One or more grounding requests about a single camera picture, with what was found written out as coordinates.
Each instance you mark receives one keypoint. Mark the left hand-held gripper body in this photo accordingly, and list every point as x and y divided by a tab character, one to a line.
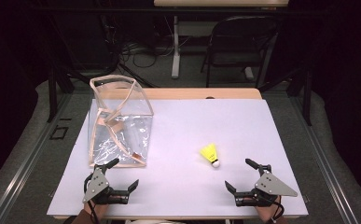
97	185

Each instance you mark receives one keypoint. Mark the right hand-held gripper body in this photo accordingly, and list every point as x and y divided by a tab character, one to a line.
270	185

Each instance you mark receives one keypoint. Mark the yellow shuttlecock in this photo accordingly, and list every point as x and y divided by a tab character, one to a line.
209	152

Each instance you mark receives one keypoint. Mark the clear plastic bag beige trim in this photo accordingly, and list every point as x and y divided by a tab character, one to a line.
128	109

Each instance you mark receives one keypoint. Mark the person's left hand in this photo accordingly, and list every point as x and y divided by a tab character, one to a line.
98	210

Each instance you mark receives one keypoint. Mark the person's right hand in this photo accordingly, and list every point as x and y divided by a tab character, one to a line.
266	212

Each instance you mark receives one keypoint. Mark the white table cover sheet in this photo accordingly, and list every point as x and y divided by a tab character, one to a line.
184	130

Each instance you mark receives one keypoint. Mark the wooden table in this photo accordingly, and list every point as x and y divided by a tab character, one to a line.
184	93

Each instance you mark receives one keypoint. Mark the black folding chair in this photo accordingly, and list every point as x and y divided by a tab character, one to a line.
243	37

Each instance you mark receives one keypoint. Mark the white-legged desk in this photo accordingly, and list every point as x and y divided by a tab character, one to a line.
176	46

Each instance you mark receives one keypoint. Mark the aluminium floor rail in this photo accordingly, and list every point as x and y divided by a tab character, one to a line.
324	155
22	168

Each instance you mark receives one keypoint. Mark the black metal frame post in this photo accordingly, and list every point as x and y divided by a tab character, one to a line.
52	93
307	96

